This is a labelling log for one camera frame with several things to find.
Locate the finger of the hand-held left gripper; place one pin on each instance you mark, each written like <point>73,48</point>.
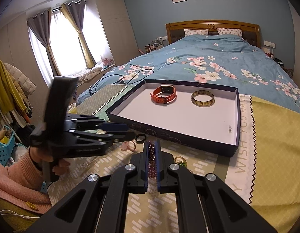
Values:
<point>116,137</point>
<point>113,127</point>

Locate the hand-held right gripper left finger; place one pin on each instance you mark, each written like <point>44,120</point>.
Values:
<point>146,159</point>

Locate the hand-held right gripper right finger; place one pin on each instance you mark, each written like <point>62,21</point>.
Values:
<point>159,160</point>

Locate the dark blue shallow box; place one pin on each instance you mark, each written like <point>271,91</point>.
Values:
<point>188,121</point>

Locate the person's left forearm pink sleeve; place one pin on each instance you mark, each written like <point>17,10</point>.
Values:
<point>16,182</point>

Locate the person's left hand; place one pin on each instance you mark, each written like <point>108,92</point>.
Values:
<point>62,165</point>

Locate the mint lattice cloth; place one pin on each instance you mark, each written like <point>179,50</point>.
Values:
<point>116,102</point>

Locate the olive quilted cloth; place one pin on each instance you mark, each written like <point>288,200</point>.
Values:
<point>99,99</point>

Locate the crumpled light blanket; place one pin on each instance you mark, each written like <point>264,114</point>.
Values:
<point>89,74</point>

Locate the beige puffer jacket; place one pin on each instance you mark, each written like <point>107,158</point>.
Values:
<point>21,82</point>

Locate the beige dash-patterned cloth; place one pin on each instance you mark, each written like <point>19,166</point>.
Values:
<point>208,172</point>

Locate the orange smartwatch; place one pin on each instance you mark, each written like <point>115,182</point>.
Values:
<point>156,95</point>

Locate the yellow hanging garment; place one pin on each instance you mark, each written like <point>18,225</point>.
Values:
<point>5,87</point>

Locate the small pink fan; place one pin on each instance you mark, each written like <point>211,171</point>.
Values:
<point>106,62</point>

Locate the tortoiseshell bangle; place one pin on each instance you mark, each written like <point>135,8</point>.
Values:
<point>194,101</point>

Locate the grey and gold curtain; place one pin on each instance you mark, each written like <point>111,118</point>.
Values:
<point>38,29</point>
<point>77,21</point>

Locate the blue plastic basket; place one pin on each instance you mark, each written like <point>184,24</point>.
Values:
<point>3,150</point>

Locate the clear cosmetics organizer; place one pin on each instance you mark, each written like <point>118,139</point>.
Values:
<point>157,44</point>

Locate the yellow round button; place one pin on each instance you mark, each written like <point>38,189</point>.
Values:
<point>32,205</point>

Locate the blue floral blanket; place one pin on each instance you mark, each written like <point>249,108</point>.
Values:
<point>213,60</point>

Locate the yellow and white cloth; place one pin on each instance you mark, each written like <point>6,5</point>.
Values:
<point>273,150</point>

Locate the white spotted pillow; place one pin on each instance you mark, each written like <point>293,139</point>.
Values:
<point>230,31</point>
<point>196,32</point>

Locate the wooden headboard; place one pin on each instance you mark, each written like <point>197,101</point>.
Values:
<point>213,25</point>

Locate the white wall socket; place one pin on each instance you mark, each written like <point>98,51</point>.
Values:
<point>269,44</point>
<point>161,38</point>

